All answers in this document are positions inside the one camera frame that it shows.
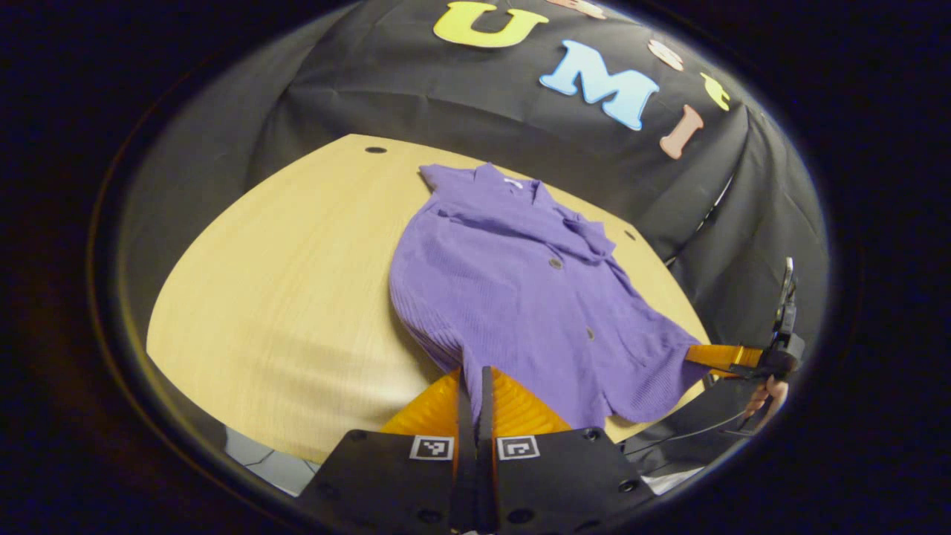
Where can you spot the black backdrop cloth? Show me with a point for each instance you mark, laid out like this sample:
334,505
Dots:
371,89

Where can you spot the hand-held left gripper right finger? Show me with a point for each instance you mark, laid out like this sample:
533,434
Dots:
565,483

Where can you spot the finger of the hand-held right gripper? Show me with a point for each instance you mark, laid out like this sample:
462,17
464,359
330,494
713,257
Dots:
724,357

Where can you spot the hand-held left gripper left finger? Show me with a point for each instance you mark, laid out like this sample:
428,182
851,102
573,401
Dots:
386,483

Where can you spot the purple button shirt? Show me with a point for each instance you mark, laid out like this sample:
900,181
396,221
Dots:
520,297

